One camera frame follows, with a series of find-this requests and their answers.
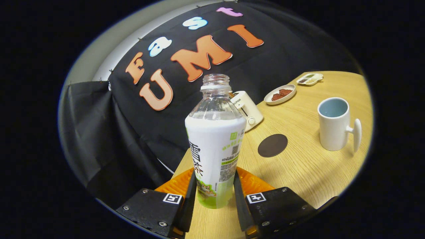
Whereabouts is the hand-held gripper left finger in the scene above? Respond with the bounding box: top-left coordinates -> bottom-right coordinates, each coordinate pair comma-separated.
116,168 -> 197,239

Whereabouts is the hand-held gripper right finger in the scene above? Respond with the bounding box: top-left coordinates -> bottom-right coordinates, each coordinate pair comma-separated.
233,167 -> 317,239

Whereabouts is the white green label juice bottle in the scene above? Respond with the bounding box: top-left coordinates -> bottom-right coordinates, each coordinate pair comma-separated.
185,74 -> 247,209

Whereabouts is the dark brown round coaster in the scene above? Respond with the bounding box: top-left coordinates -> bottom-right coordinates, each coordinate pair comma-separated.
258,134 -> 288,158

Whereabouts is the white cup with blue inside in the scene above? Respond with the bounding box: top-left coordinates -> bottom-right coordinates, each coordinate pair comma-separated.
317,97 -> 362,153

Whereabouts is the wooden table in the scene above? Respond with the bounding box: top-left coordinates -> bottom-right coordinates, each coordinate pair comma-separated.
171,71 -> 374,239

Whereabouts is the white toaster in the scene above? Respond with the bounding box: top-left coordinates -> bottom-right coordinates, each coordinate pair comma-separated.
229,91 -> 264,132

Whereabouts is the white oval plate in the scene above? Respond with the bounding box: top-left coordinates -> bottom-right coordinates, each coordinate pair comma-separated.
264,84 -> 297,106

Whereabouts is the white divided spice dish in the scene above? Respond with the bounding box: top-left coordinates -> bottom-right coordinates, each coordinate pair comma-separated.
297,73 -> 324,86

